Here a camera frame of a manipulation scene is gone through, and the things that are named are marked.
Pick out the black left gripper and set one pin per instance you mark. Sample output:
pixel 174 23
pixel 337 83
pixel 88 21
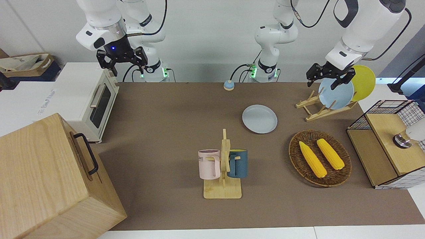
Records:
pixel 332 71

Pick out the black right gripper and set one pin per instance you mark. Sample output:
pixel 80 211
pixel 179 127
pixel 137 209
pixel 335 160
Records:
pixel 119 49

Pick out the gray plate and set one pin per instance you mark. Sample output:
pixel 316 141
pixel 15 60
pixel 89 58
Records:
pixel 259 119

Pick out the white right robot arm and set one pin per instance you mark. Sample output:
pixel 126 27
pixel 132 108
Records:
pixel 99 13

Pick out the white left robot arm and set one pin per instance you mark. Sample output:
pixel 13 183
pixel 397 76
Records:
pixel 365 26

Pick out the light blue plate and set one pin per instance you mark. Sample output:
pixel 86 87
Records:
pixel 338 98

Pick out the yellow plate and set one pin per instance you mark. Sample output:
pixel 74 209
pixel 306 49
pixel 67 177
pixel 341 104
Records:
pixel 365 83

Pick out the wooden plate rack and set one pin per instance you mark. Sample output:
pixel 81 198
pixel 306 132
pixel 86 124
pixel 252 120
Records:
pixel 318 114

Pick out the white toaster oven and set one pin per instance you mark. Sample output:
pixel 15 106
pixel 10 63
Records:
pixel 76 93

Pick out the black stand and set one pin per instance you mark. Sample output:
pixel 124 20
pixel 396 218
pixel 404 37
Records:
pixel 403 81

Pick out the dark blue bin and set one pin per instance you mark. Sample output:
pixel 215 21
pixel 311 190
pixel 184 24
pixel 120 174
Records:
pixel 49 74

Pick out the yellow corn cob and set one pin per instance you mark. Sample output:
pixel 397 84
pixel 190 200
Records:
pixel 330 154
pixel 312 160

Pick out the brown table mat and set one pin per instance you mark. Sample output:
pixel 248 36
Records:
pixel 166 132

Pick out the brown wicker basket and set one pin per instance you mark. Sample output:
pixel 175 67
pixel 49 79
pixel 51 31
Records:
pixel 298 162

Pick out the cardboard box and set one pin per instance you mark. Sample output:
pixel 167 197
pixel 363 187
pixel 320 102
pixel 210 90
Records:
pixel 31 71

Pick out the blue service bell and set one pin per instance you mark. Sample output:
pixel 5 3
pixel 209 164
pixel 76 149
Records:
pixel 228 85

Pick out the white and silver cup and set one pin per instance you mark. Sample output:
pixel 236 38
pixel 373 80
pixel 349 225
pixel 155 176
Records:
pixel 415 132

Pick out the beige cloth bag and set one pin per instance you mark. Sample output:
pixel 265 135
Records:
pixel 20 62

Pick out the dark blue mug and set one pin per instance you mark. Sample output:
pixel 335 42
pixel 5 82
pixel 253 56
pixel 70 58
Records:
pixel 240 166

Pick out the pink mug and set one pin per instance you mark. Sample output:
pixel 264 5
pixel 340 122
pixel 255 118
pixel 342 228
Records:
pixel 207 164

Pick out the large wooden box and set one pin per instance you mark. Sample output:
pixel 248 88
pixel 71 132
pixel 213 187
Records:
pixel 43 172

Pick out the wooden mug holder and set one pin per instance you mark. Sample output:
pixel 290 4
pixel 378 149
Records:
pixel 222 191

